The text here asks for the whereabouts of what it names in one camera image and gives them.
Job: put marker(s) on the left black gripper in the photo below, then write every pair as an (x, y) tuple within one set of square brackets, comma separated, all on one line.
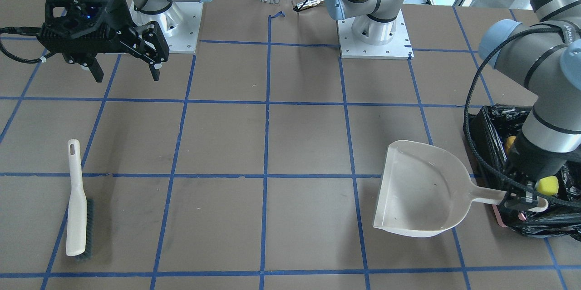
[(538, 157)]

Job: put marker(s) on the bin with black bag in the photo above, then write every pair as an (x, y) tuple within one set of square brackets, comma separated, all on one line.
[(489, 129)]

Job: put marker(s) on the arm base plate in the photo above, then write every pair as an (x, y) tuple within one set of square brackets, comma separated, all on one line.
[(363, 38), (180, 24)]

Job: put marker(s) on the green yellow sponge piece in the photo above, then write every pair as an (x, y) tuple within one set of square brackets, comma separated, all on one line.
[(549, 186)]

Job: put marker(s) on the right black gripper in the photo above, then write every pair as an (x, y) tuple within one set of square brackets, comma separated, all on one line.
[(119, 10)]

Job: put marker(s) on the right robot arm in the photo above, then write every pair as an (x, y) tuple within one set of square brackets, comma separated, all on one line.
[(79, 30)]

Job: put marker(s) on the yellow potato toy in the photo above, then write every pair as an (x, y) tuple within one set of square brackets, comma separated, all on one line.
[(509, 142)]

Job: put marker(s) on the beige hand brush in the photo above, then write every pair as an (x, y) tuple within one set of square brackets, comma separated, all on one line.
[(80, 210)]

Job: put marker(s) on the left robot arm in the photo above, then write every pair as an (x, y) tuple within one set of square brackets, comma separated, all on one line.
[(545, 59)]

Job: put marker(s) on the beige plastic dustpan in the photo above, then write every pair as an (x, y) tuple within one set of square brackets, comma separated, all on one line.
[(426, 190)]

